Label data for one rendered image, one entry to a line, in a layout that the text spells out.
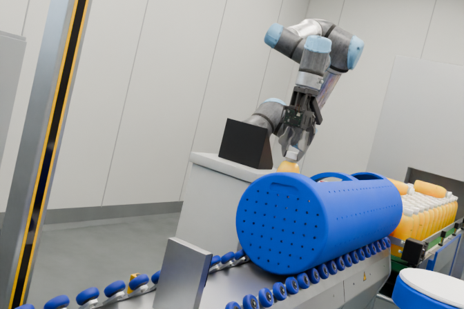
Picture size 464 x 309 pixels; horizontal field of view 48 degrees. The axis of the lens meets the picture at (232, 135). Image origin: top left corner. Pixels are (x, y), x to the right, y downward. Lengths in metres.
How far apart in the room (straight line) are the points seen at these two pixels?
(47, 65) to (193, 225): 1.15
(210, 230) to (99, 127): 2.77
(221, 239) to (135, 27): 3.05
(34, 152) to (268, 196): 0.66
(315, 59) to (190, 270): 0.72
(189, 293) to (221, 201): 0.95
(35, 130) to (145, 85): 3.86
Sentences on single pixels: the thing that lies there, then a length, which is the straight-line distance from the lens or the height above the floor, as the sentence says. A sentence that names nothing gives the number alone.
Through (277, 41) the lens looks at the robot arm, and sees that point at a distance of 1.64.
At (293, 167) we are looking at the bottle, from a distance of 1.55.
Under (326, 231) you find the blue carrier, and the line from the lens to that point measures 1.42.
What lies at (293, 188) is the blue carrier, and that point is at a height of 1.20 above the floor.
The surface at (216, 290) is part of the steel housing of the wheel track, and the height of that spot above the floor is 0.93.
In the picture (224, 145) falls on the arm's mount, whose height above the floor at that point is 1.20.
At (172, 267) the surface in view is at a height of 1.03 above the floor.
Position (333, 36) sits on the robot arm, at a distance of 1.99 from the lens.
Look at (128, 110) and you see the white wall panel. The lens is 4.88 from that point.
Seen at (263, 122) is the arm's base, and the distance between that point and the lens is 2.12.
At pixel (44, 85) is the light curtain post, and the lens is 1.14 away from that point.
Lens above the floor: 1.40
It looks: 4 degrees down
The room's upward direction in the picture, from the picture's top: 14 degrees clockwise
